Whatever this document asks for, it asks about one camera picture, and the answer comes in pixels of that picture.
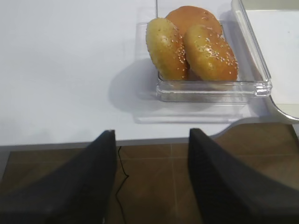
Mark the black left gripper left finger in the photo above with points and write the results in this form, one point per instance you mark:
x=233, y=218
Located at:
x=76, y=193

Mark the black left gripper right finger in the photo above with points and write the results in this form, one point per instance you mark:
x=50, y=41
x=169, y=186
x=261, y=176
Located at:
x=228, y=191

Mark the clear bun box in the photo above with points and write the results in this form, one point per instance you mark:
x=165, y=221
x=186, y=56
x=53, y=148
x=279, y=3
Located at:
x=252, y=81

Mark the sesame bun right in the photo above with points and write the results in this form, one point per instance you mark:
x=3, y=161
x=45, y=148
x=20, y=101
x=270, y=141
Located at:
x=209, y=55

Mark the sesame bun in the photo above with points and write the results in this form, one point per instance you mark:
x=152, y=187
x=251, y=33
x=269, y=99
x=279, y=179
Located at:
x=165, y=46
x=209, y=55

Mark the sesame bun left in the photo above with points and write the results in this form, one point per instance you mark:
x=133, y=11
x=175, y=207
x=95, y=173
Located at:
x=165, y=46

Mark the white paper liner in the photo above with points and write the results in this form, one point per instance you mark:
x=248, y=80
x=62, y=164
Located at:
x=277, y=33

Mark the white metal tray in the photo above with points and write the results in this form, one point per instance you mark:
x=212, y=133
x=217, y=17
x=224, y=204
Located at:
x=284, y=112

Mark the plain brown bun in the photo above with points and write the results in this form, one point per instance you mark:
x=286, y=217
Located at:
x=186, y=16

